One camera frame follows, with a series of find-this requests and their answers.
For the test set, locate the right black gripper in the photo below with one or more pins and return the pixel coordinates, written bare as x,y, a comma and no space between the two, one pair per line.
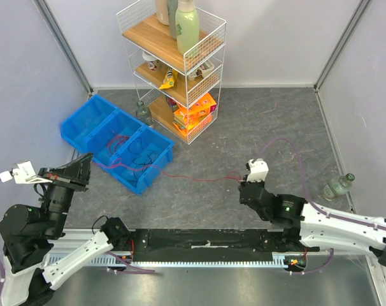
250,191

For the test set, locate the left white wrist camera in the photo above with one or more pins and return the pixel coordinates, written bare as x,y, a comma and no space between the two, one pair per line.
23,173

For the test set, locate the right glass bottle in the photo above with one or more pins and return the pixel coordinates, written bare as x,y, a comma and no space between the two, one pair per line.
338,186

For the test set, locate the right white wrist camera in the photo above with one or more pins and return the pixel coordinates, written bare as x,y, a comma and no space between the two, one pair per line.
257,170

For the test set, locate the left glass bottle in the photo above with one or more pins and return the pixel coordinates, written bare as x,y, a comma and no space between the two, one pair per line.
143,114

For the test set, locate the yellow snack bag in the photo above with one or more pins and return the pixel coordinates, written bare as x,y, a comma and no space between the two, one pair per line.
169,79

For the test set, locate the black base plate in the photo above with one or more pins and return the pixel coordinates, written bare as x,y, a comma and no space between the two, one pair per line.
209,245

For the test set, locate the blue plastic bin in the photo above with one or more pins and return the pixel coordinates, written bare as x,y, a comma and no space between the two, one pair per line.
123,146

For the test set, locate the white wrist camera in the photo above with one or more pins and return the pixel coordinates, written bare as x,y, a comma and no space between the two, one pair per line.
23,173
257,170

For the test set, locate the beige bottle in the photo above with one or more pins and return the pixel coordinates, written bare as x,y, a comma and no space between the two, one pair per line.
161,7

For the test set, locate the white cup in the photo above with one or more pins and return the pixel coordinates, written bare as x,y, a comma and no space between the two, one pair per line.
152,62

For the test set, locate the slotted cable duct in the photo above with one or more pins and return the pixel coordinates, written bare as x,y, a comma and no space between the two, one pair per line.
277,261

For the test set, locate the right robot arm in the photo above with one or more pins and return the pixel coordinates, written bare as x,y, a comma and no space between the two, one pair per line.
315,225

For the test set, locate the white wire shelf rack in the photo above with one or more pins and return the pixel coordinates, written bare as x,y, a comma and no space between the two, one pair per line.
141,31

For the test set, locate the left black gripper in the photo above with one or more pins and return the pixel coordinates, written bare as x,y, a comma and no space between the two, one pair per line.
76,174

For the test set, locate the glass bottle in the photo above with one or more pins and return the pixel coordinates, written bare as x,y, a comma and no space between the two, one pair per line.
143,114
338,186

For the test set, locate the grey-green bottle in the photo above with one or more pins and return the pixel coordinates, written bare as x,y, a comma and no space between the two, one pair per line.
172,8

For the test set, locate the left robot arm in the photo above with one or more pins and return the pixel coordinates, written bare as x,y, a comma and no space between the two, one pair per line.
28,233

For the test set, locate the green bottle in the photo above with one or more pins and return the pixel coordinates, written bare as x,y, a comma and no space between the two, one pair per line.
187,26

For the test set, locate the orange snack box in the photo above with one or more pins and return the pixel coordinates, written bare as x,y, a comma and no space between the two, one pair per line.
185,120

